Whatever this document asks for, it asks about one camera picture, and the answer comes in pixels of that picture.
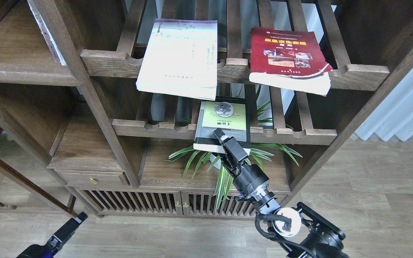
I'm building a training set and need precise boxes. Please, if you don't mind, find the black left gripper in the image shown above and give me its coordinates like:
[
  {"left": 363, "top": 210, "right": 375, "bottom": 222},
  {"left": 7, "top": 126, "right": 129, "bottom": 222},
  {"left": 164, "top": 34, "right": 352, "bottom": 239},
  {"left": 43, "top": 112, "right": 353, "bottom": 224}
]
[{"left": 17, "top": 212, "right": 88, "bottom": 258}]

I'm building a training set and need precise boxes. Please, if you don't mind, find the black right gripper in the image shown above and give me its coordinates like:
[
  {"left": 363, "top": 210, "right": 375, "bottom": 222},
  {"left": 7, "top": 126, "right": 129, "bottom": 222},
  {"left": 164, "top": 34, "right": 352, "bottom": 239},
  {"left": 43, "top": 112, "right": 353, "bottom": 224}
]
[{"left": 213, "top": 128, "right": 274, "bottom": 201}]

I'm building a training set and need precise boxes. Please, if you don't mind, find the green and grey book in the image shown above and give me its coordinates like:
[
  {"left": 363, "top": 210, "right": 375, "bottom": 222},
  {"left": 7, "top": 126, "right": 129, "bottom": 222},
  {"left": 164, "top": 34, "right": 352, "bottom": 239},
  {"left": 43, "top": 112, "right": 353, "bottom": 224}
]
[{"left": 193, "top": 96, "right": 251, "bottom": 154}]

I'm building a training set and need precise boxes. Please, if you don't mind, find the red paperback book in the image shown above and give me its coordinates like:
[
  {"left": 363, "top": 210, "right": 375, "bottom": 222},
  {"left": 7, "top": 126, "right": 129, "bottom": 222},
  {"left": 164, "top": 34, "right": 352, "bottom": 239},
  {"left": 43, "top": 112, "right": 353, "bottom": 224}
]
[{"left": 249, "top": 27, "right": 333, "bottom": 95}]

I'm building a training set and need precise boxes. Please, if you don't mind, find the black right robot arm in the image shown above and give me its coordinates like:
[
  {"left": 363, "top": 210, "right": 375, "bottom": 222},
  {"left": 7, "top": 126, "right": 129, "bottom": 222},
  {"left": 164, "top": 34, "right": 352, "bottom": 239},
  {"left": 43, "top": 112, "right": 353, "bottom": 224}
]
[{"left": 213, "top": 128, "right": 347, "bottom": 258}]

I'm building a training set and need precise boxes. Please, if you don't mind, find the white plant pot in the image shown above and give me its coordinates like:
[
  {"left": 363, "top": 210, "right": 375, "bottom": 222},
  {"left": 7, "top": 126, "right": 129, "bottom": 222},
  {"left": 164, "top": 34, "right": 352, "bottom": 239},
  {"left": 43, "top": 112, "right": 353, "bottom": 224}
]
[{"left": 209, "top": 152, "right": 240, "bottom": 171}]

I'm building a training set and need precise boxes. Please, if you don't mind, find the green spider plant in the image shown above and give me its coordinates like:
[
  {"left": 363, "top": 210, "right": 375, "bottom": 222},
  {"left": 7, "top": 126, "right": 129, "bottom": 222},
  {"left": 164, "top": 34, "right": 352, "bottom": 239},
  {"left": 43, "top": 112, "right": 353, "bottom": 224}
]
[{"left": 164, "top": 85, "right": 303, "bottom": 212}]

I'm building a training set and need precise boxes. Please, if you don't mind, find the brass drawer knob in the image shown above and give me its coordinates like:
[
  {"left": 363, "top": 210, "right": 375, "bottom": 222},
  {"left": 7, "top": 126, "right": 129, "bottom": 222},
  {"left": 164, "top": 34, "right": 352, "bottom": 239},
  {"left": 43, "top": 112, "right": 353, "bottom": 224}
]
[{"left": 90, "top": 177, "right": 98, "bottom": 185}]

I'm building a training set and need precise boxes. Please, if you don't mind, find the white paperback book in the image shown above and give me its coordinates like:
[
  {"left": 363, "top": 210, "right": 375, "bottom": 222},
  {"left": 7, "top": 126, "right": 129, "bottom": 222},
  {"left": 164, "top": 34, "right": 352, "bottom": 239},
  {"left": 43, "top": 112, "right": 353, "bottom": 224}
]
[{"left": 136, "top": 19, "right": 218, "bottom": 101}]

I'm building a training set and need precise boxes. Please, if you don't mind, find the dark wooden bookshelf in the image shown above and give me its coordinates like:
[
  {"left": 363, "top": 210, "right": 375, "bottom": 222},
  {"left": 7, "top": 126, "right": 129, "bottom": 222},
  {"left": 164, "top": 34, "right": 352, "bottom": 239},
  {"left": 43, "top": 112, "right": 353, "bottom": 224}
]
[{"left": 0, "top": 0, "right": 413, "bottom": 218}]

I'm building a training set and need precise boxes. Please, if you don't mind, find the white window curtain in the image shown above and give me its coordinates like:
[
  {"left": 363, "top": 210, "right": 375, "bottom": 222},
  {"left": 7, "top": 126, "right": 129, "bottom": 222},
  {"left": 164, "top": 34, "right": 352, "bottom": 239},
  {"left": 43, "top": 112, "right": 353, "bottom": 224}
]
[{"left": 352, "top": 68, "right": 413, "bottom": 142}]

